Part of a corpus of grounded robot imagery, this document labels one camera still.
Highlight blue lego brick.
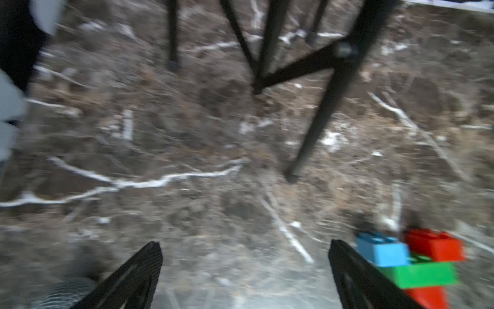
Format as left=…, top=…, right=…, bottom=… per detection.
left=355, top=233, right=410, bottom=268

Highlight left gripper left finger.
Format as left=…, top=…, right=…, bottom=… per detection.
left=73, top=242, right=163, bottom=309

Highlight black perforated music stand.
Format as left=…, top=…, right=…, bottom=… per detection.
left=165, top=0, right=398, bottom=184

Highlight green lego brick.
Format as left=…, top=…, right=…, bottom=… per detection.
left=377, top=255, right=459, bottom=290

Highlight red lego brick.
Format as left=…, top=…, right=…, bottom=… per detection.
left=405, top=229, right=466, bottom=262

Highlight orange-red lego brick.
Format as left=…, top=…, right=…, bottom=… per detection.
left=405, top=287, right=449, bottom=309

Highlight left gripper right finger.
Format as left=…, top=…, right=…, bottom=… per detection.
left=328, top=239, right=422, bottom=309

